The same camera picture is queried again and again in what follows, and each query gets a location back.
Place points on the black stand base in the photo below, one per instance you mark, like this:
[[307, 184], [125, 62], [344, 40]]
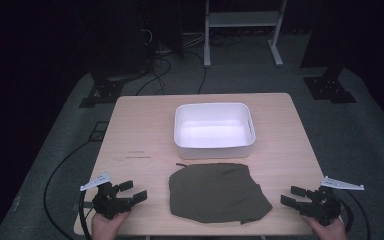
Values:
[[328, 88], [101, 93]]

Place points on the dark olive cloth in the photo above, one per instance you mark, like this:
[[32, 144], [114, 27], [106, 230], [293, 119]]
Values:
[[213, 193]]

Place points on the white plastic bin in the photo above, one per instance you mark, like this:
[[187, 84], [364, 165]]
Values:
[[213, 133]]

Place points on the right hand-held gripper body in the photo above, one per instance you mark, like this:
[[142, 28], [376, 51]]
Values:
[[323, 206]]

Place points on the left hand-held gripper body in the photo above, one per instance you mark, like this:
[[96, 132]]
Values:
[[108, 203]]

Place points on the person's right hand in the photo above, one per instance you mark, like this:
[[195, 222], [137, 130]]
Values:
[[330, 231]]

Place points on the white metal stand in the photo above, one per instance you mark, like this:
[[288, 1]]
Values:
[[243, 18]]

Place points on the person's left hand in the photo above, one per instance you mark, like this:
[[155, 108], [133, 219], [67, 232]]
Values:
[[105, 228]]

